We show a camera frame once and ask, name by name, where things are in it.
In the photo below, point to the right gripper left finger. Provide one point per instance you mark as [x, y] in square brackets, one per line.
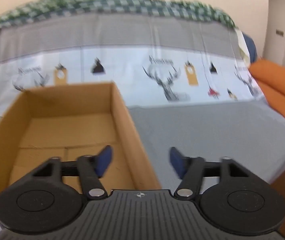
[90, 169]

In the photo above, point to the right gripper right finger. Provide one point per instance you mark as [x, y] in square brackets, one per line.
[190, 171]

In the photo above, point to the cardboard box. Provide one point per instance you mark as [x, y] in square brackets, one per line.
[70, 121]

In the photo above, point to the deer print sofa cover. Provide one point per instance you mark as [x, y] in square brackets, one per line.
[186, 83]

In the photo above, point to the orange cushion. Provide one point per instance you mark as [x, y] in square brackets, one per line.
[271, 79]

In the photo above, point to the green checkered blanket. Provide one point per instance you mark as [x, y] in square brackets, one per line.
[41, 10]

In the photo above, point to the light switch plate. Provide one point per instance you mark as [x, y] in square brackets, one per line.
[279, 32]

